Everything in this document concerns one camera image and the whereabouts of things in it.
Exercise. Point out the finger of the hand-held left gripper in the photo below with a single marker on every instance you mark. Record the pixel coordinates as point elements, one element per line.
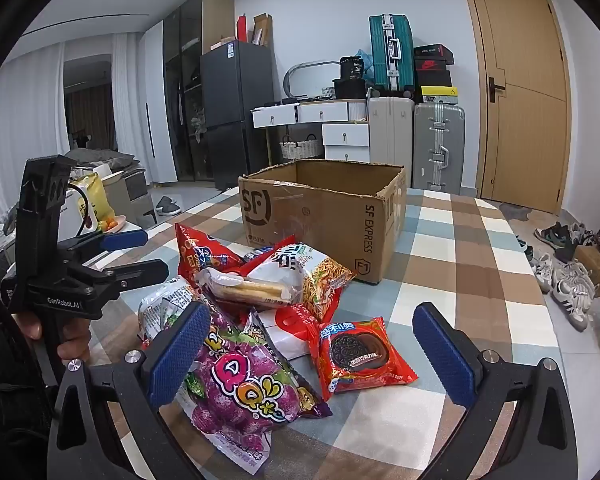
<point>140,272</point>
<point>125,240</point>

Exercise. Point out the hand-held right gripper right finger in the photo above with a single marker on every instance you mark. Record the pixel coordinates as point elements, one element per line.
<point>442,355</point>

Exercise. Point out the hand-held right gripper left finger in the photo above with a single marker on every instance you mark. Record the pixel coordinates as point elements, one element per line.
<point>177,355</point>

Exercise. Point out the silver green snack packet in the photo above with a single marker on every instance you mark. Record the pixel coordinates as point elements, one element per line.
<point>165,302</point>

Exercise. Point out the red chip packet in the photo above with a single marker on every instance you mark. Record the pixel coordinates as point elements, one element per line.
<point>195,252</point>

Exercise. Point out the purple grape candy packet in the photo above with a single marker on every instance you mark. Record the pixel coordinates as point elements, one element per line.
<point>245,390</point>

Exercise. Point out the red chocolate cookie packet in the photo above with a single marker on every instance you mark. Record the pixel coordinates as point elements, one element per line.
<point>360,355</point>

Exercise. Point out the clear bread stick packet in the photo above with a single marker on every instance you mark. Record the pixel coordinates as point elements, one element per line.
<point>250,287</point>

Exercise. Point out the white red noodle snack packet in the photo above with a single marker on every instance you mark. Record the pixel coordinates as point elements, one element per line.
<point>322,280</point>

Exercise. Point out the brown cardboard box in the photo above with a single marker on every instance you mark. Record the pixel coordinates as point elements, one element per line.
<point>305,210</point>

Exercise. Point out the person's left forearm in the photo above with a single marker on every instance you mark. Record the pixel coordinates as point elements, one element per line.
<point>10,410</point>

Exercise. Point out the person's left hand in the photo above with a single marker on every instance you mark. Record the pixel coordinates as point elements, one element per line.
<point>75,345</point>

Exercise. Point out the plate of oranges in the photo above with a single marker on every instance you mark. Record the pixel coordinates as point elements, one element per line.
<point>112,223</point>

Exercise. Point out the white storage box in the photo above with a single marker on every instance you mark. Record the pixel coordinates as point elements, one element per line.
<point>130,195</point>

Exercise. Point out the yellow plastic bag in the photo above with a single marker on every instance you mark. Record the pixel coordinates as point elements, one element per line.
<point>95,197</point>

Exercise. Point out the pair of grey slippers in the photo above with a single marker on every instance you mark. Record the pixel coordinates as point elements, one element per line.
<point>167,206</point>

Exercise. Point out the checked tablecloth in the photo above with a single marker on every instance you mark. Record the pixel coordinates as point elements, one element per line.
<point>430,270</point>

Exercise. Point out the white tall cabinet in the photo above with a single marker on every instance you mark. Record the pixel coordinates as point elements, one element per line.
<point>152,110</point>

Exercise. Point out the pile of sneakers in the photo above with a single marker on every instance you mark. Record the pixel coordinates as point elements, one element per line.
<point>570,290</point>

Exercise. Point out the grey door mat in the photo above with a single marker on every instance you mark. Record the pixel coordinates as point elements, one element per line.
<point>515,211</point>

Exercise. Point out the white curtains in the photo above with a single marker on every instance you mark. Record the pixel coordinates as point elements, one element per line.
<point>25,110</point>

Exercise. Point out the dark grey refrigerator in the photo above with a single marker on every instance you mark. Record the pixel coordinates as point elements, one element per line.
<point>235,110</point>

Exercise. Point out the brown shoe carton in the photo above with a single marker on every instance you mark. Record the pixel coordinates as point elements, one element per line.
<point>592,265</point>

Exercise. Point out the glass door cabinet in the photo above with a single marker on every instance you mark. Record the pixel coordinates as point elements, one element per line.
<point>190,60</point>

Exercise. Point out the wicker basket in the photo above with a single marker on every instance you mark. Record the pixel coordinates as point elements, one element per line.
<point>300,150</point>

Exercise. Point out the silver suitcase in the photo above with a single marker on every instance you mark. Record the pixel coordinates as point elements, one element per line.
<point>437,147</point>

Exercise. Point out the white suitcase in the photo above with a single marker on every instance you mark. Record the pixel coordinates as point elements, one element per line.
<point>390,132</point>

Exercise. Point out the white drawer desk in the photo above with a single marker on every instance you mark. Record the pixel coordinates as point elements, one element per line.
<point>345,135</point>

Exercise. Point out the red slim box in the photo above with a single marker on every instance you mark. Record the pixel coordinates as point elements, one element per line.
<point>242,29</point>

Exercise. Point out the small white basket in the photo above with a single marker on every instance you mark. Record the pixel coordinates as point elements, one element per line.
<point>328,93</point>

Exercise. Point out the open brown carton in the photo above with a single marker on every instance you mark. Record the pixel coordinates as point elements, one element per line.
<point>262,30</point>

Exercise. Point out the silver metal hoop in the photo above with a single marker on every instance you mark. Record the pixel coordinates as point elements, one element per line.
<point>305,63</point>

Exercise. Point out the wooden door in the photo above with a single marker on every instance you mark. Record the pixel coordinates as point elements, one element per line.
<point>525,110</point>

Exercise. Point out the plain black shoe box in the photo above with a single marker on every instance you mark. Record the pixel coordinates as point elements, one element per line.
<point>432,79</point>

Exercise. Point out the black printed bag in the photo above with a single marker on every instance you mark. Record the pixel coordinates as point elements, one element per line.
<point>351,67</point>

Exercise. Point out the blue plastic bag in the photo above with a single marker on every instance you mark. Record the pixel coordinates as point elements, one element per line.
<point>366,62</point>

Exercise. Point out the black red shoe box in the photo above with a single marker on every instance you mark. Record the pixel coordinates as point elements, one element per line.
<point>432,51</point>

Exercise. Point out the teal suitcase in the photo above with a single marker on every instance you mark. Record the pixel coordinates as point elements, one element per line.
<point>390,55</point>

